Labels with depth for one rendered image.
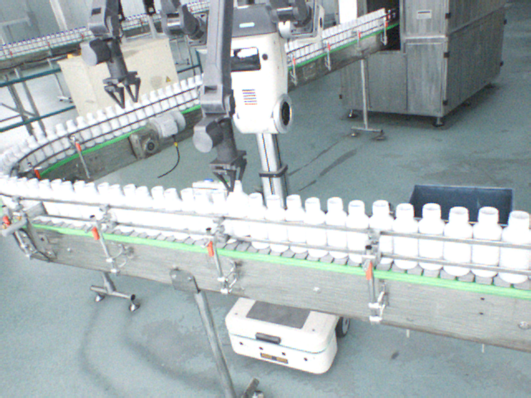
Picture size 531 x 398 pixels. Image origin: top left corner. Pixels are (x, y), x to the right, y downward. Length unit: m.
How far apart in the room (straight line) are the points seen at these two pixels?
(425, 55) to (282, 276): 3.72
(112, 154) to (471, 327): 2.12
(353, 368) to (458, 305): 1.16
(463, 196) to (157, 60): 4.41
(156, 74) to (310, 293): 4.52
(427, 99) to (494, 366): 3.10
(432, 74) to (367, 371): 3.23
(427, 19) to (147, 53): 2.98
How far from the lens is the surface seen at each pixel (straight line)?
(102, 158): 2.71
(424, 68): 4.78
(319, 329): 2.08
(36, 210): 1.85
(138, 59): 5.42
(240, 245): 1.34
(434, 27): 4.67
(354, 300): 1.25
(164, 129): 2.70
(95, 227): 1.54
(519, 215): 1.11
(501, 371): 2.32
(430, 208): 1.12
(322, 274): 1.22
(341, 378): 2.23
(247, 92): 1.79
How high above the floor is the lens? 1.71
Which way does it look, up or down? 28 degrees down
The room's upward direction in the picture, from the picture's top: 11 degrees counter-clockwise
